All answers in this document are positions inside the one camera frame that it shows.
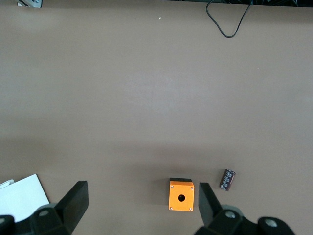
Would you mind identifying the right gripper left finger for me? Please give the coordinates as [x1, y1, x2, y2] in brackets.
[26, 180, 89, 235]

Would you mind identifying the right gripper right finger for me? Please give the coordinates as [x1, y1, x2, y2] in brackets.
[194, 182, 245, 235]

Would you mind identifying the looped black cable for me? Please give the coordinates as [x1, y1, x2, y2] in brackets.
[206, 0, 252, 39]

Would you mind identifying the small black terminal block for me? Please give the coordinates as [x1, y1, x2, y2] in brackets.
[219, 168, 237, 191]

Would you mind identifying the white drawer cabinet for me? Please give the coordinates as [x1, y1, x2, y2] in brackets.
[0, 173, 50, 222]

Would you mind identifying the orange box with hole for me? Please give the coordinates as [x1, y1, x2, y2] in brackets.
[168, 177, 196, 212]

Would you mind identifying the aluminium frame corner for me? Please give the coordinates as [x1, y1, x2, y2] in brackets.
[16, 0, 43, 8]

